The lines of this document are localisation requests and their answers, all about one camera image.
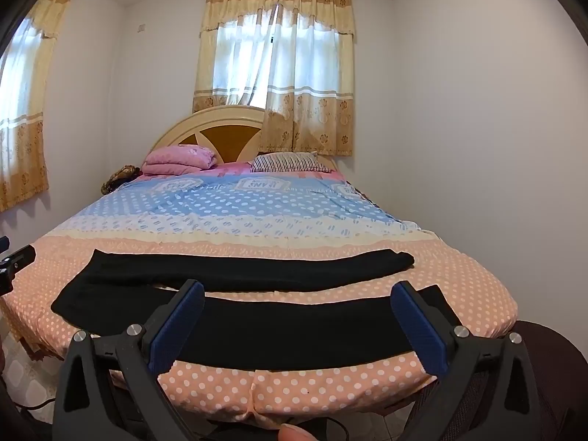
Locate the brown patterned cloth bundle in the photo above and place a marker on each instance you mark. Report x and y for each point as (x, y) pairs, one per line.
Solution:
(119, 179)

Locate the bed with polka dot sheet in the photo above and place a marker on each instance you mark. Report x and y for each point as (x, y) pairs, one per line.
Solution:
(321, 220)

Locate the wide beige floral curtain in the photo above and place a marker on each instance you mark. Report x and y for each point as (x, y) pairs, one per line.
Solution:
(317, 115)

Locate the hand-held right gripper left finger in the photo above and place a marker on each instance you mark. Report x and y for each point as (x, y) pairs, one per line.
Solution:
(177, 330)

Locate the black pants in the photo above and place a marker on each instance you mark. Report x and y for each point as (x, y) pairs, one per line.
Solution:
(275, 330)

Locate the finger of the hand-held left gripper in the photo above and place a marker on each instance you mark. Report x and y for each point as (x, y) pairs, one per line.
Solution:
(20, 259)

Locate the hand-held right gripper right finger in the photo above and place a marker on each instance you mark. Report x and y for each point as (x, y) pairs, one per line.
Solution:
(420, 330)

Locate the pink pillows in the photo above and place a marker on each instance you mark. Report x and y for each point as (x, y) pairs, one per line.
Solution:
(179, 158)

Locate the striped pillow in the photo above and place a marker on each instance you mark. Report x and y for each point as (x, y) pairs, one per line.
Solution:
(289, 162)

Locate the narrow beige floral curtain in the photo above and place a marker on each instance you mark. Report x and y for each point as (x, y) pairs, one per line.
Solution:
(23, 147)

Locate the person's right hand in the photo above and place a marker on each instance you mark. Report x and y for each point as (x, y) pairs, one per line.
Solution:
(294, 434)

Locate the cream wooden headboard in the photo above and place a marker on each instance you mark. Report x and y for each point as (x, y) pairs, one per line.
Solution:
(220, 135)

